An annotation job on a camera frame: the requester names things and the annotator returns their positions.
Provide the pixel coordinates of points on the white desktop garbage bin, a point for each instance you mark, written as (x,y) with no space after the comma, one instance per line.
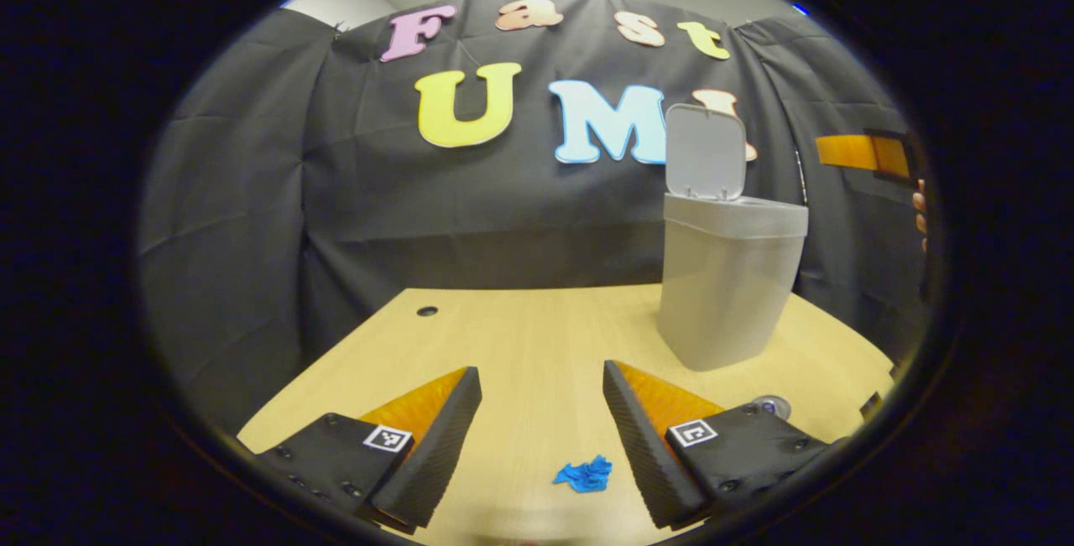
(722,294)

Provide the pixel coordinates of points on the wooden desktop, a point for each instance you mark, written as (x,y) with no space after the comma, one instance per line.
(520,345)

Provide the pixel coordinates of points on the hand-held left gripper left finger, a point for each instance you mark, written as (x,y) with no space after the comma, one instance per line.
(436,458)

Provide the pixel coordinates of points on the blue paper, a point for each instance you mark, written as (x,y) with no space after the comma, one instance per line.
(585,476)

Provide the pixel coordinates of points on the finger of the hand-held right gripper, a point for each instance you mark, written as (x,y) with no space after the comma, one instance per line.
(847,150)

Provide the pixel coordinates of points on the black backdrop cloth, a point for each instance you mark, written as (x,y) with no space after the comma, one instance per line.
(252,219)

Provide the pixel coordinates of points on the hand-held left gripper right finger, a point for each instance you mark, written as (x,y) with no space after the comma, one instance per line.
(642,452)

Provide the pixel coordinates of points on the silver pop can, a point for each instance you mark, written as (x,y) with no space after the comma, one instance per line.
(774,406)

